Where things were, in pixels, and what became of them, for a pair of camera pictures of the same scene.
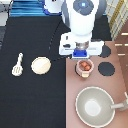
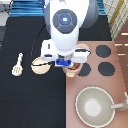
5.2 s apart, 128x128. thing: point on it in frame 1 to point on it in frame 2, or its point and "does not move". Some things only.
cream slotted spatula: (18, 69) does not move
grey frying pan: (95, 107) does not move
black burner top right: (106, 51) does not move
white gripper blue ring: (80, 45) to (48, 53)
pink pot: (84, 67) to (73, 69)
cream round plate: (41, 65) does not move
